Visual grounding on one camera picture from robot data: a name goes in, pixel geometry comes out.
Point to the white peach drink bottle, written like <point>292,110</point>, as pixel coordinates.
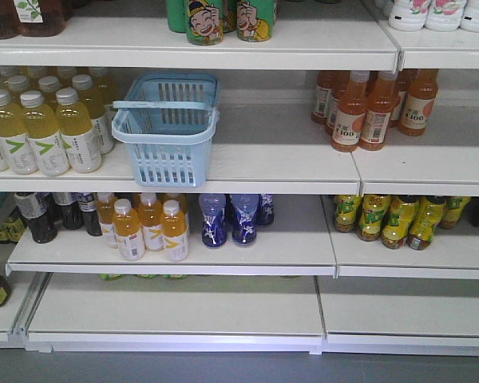
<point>470,17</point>
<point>408,15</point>
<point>444,15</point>

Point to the pale yellow drink bottle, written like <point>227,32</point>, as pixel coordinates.
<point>79,138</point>
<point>43,134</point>
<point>92,100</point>
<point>14,138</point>

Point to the blue sports drink bottle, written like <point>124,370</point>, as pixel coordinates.
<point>266,210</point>
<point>214,233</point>
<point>244,226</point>

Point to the light blue plastic basket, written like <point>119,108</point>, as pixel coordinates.
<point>167,122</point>

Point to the dark tea bottle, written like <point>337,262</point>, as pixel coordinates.
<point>70,212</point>
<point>88,207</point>
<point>34,210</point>

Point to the orange C100 juice bottle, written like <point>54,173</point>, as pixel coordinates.
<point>419,102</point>
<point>351,113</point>
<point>380,105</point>

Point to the yellow lemon tea bottle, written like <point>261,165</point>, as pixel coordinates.
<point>402,212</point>
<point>454,206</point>
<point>346,211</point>
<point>374,208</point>
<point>430,213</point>

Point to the orange vitamin drink bottle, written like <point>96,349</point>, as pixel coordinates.
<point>128,230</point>
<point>174,231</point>
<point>105,211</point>
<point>150,211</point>

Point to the green cartoon drink can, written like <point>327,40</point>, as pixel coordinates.
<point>204,22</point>
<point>252,21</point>

